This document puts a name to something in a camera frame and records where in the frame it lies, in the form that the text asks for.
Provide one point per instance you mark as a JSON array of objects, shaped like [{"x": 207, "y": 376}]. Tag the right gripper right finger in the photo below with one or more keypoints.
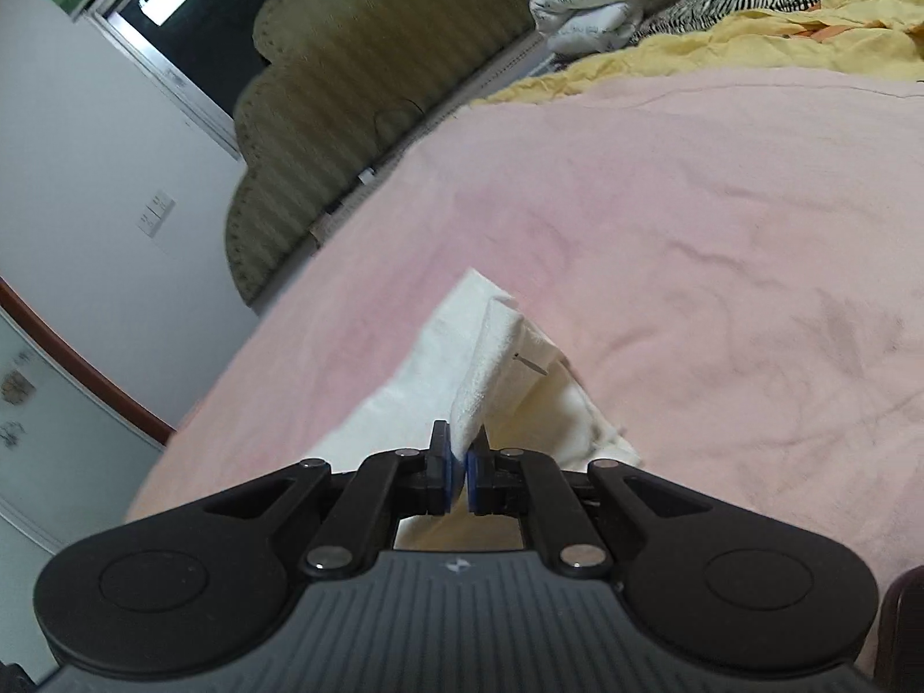
[{"x": 529, "y": 487}]

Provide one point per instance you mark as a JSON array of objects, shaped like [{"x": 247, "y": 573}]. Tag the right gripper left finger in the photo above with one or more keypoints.
[{"x": 387, "y": 488}]

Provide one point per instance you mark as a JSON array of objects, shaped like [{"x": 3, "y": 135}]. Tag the white lace pants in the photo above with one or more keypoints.
[{"x": 479, "y": 364}]

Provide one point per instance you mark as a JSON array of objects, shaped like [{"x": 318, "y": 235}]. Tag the pink bed sheet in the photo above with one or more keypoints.
[{"x": 731, "y": 260}]

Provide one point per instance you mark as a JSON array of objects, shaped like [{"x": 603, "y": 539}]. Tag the frosted floral wardrobe door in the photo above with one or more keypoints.
[{"x": 70, "y": 468}]

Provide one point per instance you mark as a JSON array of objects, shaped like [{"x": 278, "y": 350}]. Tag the olive green padded headboard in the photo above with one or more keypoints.
[{"x": 345, "y": 82}]

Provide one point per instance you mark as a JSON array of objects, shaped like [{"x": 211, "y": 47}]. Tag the dark window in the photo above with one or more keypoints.
[{"x": 200, "y": 52}]

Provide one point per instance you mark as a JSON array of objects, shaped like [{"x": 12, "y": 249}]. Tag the yellow blanket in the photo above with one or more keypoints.
[{"x": 882, "y": 38}]

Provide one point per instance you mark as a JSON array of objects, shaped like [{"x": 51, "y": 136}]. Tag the brown wooden wardrobe frame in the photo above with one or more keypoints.
[{"x": 82, "y": 371}]

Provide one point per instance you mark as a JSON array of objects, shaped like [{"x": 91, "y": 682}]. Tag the white wall socket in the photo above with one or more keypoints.
[{"x": 155, "y": 213}]

